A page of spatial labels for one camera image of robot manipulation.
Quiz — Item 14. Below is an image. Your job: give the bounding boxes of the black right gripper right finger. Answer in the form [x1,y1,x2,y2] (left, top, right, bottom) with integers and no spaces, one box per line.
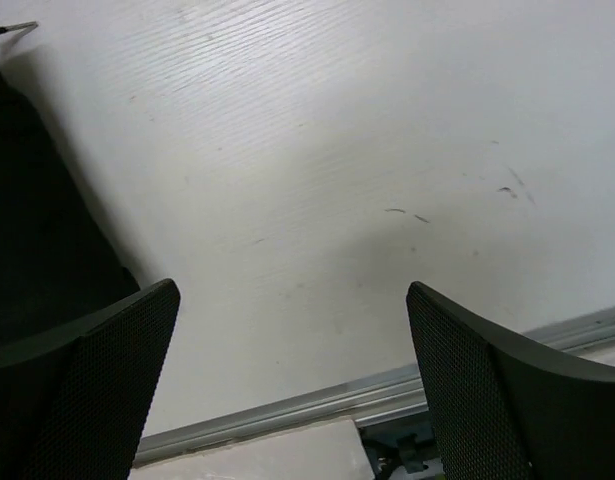
[406,282,615,479]

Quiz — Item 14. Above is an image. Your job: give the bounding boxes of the black trousers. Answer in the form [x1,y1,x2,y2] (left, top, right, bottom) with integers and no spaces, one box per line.
[0,27,141,351]

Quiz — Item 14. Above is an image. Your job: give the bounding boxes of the aluminium frame rail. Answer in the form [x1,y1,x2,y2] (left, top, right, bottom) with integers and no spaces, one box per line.
[133,307,615,469]

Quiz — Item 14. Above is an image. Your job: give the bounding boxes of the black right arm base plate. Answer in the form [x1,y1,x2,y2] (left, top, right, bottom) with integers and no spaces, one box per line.
[359,414,445,480]

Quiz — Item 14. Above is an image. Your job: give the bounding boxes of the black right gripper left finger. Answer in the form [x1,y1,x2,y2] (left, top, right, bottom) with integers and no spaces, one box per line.
[0,279,180,479]

